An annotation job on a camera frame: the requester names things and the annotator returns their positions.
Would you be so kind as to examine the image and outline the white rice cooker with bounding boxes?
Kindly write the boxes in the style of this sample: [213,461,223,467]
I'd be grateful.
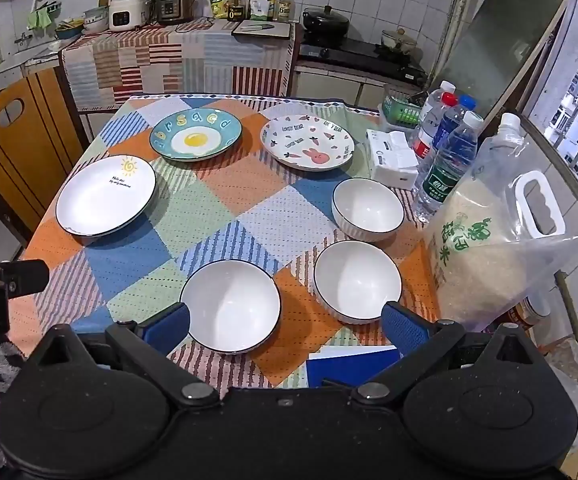
[108,0,151,31]

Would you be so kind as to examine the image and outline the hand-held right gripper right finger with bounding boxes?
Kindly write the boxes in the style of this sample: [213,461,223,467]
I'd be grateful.
[350,301,556,407]

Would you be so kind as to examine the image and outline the green cloth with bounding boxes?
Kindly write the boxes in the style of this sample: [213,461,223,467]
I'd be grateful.
[26,7,52,31]

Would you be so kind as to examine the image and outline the stacked kitchen bowls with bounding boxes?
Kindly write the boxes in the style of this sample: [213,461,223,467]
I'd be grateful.
[82,6,111,35]

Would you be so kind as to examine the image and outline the cream base cabinet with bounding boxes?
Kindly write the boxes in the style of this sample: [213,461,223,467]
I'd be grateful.
[291,62,385,111]

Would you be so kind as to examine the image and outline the black wok with lid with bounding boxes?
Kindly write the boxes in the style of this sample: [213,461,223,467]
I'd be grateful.
[302,5,351,40]

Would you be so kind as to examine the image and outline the white plate with rabbit print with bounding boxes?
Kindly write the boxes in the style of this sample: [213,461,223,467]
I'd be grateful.
[259,115,356,173]

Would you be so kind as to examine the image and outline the white tissue pack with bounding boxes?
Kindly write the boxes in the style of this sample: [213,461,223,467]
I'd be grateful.
[365,129,420,191]

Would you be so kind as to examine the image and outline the green plastic basket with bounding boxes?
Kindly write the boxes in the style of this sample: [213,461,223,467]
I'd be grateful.
[380,84,427,128]

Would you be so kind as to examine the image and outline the clear bottle with white cap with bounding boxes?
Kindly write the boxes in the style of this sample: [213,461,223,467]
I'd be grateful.
[421,81,457,128]

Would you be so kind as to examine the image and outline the striped patchwork cloth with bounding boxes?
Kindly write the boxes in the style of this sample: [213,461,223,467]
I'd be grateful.
[60,20,297,111]

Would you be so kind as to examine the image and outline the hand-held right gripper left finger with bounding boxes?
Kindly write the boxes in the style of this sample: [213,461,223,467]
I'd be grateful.
[28,302,221,409]

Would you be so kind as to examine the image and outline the wooden chair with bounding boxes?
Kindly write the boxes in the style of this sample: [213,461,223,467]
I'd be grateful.
[0,76,86,248]

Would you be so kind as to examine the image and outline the dark cutting board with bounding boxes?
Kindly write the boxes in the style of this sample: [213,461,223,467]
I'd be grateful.
[231,20,292,39]

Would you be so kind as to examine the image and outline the water bottle with blue cap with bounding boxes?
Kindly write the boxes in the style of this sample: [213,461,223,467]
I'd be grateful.
[434,95,478,161]

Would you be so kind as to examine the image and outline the blue plate with egg print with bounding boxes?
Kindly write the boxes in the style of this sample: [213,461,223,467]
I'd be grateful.
[149,108,243,162]

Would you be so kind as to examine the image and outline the blue folder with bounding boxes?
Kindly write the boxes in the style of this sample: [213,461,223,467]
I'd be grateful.
[305,344,404,389]

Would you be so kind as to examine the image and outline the black pressure cooker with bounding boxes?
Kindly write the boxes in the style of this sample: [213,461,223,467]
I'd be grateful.
[151,0,196,25]

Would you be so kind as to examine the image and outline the grey metal sheet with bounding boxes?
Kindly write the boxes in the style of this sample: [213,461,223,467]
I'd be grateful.
[431,0,570,116]

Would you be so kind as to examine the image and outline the water bottle with red cap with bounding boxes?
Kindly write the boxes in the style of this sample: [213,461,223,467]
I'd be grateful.
[411,92,458,161]

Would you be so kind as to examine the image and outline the white plate with sun print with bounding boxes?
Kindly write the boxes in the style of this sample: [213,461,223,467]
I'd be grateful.
[55,154,158,239]

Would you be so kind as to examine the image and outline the orange can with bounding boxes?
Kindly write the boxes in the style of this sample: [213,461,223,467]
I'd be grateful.
[509,297,552,331]

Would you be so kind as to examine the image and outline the cream cooking pot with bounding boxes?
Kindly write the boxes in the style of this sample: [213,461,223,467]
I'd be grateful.
[380,28,420,55]

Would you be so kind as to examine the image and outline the water bottle with green label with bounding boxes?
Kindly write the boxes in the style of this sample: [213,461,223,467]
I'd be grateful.
[413,111,484,223]

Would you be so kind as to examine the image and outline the white bowl with dark rim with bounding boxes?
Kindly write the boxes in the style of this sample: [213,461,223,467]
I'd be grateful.
[331,178,405,241]
[179,259,282,356]
[313,240,403,325]

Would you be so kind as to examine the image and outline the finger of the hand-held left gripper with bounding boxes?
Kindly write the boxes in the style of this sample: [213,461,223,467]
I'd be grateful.
[3,259,50,301]

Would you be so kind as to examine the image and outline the checked colourful tablecloth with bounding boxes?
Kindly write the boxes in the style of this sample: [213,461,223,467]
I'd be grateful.
[6,94,442,391]

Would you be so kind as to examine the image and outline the clear plastic bag of rice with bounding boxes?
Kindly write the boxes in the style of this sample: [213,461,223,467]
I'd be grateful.
[421,112,578,333]

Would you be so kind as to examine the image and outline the black gas stove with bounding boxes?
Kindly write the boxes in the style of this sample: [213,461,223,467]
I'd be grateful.
[296,35,429,86]

